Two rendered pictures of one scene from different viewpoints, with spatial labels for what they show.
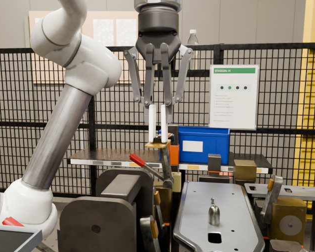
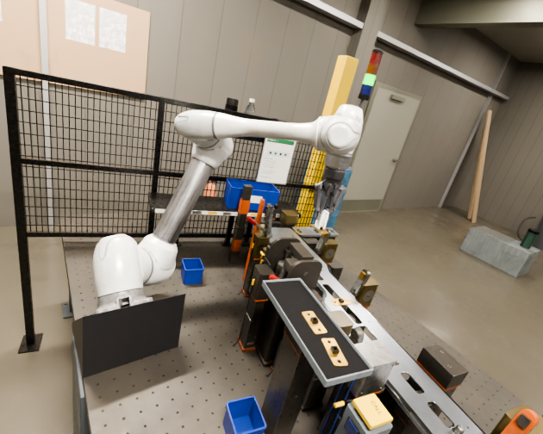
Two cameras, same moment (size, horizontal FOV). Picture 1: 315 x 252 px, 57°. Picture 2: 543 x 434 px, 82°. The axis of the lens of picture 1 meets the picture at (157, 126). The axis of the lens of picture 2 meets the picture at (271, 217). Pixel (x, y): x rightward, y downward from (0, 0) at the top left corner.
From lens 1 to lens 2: 92 cm
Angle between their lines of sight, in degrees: 39
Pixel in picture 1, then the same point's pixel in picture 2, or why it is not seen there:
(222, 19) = (221, 44)
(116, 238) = (312, 276)
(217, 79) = (268, 146)
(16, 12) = not seen: outside the picture
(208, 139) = (266, 195)
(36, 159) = (173, 220)
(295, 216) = (333, 249)
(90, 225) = (303, 272)
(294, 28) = (277, 70)
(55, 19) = (233, 127)
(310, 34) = not seen: hidden behind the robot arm
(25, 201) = (168, 254)
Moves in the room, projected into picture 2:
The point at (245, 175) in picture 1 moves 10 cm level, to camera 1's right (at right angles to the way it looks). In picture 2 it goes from (291, 221) to (303, 220)
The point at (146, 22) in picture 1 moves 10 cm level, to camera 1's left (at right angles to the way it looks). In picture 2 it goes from (335, 176) to (315, 175)
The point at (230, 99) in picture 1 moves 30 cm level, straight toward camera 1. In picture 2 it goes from (274, 162) to (291, 176)
